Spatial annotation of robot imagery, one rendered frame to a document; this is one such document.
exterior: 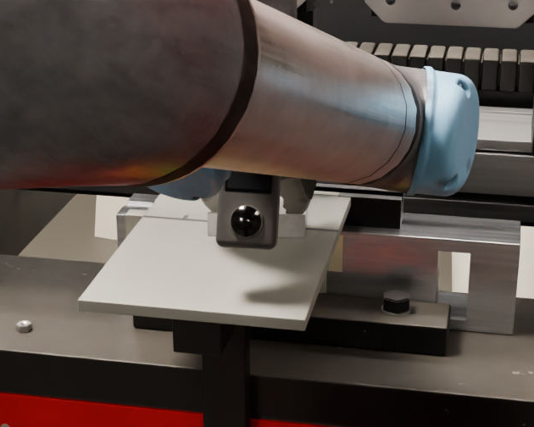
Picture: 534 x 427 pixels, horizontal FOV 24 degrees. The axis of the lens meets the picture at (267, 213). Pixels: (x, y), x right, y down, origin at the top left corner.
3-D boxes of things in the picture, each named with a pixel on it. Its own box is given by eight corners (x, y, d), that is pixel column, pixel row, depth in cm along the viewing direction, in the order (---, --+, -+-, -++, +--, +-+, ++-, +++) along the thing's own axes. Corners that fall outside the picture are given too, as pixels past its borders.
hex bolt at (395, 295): (379, 315, 115) (380, 300, 114) (382, 302, 117) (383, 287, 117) (408, 318, 114) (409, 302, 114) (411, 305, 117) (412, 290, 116)
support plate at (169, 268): (77, 311, 96) (77, 299, 96) (167, 193, 120) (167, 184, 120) (304, 331, 93) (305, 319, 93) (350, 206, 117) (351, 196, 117)
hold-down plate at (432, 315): (132, 328, 119) (130, 300, 118) (147, 304, 124) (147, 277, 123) (446, 357, 113) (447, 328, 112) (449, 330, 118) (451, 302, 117)
